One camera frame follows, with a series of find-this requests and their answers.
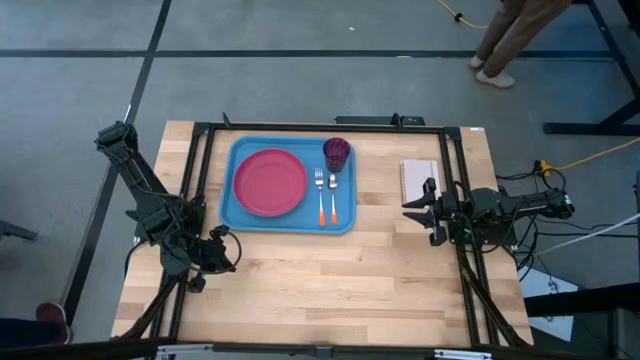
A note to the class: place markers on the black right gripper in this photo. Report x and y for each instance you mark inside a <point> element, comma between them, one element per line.
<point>442,222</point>

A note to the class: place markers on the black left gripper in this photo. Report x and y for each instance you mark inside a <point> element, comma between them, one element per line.
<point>206,260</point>

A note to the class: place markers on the pink plastic plate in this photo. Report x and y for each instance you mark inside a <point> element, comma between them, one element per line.
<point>270,182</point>

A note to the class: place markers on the purple plastic cup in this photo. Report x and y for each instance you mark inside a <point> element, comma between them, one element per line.
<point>336,152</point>

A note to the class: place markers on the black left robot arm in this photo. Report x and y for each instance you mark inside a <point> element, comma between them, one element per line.
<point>135,175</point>

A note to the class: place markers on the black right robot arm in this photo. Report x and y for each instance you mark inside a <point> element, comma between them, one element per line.
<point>525,202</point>

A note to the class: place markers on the blue plastic tray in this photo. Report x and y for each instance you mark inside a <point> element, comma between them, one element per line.
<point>345,200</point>

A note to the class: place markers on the pale spiral notebook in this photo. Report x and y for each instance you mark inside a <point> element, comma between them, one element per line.
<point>415,180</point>

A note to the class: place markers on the pale floor panel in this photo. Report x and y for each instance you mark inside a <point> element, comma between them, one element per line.
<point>550,290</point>

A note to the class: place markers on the black beam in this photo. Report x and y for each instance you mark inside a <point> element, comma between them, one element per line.
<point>580,300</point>

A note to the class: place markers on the person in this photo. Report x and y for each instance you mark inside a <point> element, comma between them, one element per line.
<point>52,320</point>
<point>515,30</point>

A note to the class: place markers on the dark chair base leg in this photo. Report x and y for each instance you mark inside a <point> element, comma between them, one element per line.
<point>15,231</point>

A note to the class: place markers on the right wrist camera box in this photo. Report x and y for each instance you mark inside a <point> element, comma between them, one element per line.
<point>448,206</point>

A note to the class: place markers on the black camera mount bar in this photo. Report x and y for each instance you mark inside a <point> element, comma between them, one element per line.
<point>380,120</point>

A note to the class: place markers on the black aluminium table frame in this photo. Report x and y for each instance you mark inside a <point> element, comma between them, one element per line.
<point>300,126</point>

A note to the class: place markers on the black desk leg frame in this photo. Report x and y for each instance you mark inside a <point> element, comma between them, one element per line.
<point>620,115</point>

